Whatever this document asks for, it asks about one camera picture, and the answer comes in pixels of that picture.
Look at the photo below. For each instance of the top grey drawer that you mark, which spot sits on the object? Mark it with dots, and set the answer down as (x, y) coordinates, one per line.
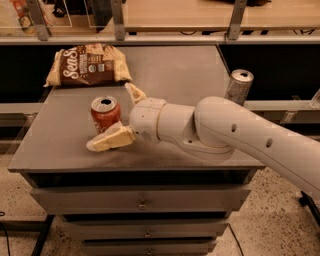
(104, 200)

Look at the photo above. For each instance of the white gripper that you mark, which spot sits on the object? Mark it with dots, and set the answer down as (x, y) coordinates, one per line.
(145, 116)

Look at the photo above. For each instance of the middle grey drawer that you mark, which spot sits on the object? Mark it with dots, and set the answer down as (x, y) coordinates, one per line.
(146, 229)

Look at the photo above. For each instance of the black floor bar left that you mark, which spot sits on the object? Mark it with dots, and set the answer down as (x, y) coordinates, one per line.
(44, 231)

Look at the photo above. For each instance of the grey drawer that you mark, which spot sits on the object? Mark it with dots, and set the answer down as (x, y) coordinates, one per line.
(149, 247)
(146, 229)
(104, 200)

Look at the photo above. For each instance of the silver blue energy drink can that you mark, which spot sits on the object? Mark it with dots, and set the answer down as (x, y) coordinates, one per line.
(239, 85)

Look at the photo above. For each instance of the grey drawer cabinet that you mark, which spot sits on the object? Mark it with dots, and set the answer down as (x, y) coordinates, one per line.
(53, 154)

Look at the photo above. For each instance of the wooden desk with metal legs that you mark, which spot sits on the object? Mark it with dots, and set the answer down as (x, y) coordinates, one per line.
(230, 20)

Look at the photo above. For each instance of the black floor bar right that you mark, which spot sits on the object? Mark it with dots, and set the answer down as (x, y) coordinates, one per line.
(306, 200)

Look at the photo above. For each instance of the red Coca-Cola can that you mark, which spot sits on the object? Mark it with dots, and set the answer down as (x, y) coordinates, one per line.
(105, 112)

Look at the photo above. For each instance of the black floor bar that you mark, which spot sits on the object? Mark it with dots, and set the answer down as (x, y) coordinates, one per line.
(44, 231)
(306, 200)

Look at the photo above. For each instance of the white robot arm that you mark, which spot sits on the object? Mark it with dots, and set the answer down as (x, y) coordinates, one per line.
(213, 129)

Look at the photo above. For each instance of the red object behind glass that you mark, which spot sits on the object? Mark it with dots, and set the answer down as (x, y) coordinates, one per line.
(24, 17)

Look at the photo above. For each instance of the bottom grey drawer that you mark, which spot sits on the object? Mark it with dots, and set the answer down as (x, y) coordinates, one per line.
(149, 247)

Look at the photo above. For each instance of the brown white chip bag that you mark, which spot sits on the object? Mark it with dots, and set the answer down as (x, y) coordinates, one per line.
(89, 65)

